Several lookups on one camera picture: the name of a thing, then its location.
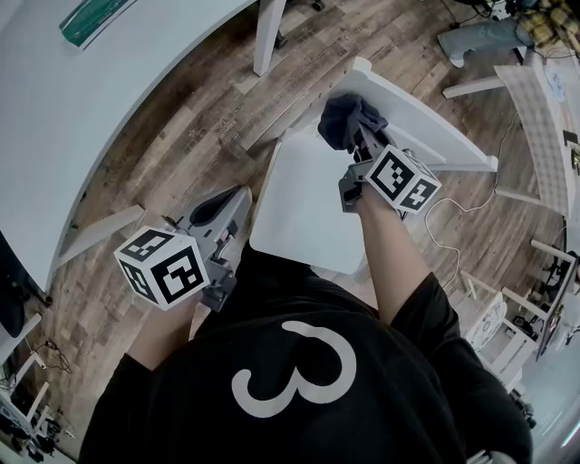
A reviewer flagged white floor cable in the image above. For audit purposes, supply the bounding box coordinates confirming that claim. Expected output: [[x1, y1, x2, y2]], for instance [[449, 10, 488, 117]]
[[423, 111, 520, 294]]

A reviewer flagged patterned round cushion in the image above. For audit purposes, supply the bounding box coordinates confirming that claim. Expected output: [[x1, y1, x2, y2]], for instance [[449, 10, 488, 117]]
[[470, 301, 508, 350]]

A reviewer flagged small white wooden chair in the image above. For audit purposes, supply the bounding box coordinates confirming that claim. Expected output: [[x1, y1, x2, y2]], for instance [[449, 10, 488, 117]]
[[459, 266, 545, 391]]

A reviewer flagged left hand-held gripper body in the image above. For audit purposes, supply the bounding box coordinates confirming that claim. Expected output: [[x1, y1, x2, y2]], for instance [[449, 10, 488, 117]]
[[113, 217, 239, 314]]

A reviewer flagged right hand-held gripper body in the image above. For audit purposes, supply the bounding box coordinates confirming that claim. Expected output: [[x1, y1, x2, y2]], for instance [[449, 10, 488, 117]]
[[338, 145, 443, 214]]

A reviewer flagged person's left forearm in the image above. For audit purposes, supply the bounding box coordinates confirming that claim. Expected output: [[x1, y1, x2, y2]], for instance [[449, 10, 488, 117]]
[[128, 292, 203, 371]]

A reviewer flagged black printed t-shirt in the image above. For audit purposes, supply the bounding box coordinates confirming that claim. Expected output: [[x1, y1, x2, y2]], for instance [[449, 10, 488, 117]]
[[81, 244, 534, 464]]

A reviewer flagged person's right forearm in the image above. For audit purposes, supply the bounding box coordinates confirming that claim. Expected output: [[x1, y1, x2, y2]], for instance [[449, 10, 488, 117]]
[[355, 188, 432, 325]]

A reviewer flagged dark blue wiping cloth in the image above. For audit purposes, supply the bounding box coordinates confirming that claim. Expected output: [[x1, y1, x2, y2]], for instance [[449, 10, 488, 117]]
[[316, 93, 390, 155]]

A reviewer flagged green and white box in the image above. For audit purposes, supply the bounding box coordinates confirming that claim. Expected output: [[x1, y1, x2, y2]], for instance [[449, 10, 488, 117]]
[[58, 0, 137, 49]]

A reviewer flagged white curved desk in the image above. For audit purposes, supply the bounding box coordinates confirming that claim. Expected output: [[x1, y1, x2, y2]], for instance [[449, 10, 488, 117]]
[[0, 0, 289, 295]]

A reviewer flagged table with checkered cloth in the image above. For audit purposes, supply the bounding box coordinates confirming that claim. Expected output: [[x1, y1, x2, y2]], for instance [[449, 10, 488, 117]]
[[441, 53, 580, 218]]

